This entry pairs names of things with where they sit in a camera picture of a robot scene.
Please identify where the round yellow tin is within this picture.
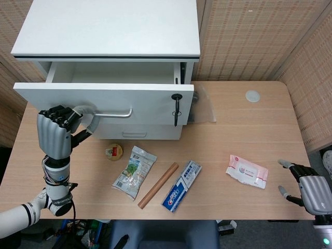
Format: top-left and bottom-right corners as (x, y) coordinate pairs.
(105, 143), (124, 162)

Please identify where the black key in lock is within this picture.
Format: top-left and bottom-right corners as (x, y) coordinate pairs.
(171, 93), (184, 128)

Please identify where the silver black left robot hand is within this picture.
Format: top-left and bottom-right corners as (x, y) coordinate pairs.
(37, 104), (101, 160)

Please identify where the blue Crest toothpaste box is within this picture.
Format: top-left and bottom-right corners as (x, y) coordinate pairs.
(161, 160), (203, 214)

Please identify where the pink wet wipes pack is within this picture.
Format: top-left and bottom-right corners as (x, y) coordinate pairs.
(225, 154), (269, 190)

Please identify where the white shoe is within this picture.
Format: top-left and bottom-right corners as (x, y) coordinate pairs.
(322, 150), (332, 180)

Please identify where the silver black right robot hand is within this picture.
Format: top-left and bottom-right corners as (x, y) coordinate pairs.
(277, 159), (332, 216)

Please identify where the colourful wire bundle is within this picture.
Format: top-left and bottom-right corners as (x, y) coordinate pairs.
(44, 219), (113, 249)

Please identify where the white green snack bag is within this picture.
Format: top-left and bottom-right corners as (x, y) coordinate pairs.
(112, 145), (158, 202)

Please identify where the white three-drawer cabinet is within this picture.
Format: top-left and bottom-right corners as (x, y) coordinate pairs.
(10, 0), (201, 141)

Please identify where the white round table grommet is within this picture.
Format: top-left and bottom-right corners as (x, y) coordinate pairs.
(245, 89), (261, 103)

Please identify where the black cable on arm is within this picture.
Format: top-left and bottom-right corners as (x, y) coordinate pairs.
(67, 181), (79, 234)

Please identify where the white drawer with key lock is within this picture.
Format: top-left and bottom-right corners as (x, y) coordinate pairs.
(13, 61), (196, 128)

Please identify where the dark blue seat base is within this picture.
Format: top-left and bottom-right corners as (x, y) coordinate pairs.
(108, 219), (222, 249)

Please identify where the wooden rolling pin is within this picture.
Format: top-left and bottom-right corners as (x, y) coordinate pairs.
(137, 162), (180, 210)

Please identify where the woven rattan partition screen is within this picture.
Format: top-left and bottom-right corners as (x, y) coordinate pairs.
(191, 0), (324, 82)
(274, 0), (332, 154)
(0, 0), (47, 147)

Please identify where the white drawer with silver handle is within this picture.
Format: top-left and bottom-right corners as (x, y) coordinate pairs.
(89, 123), (183, 141)

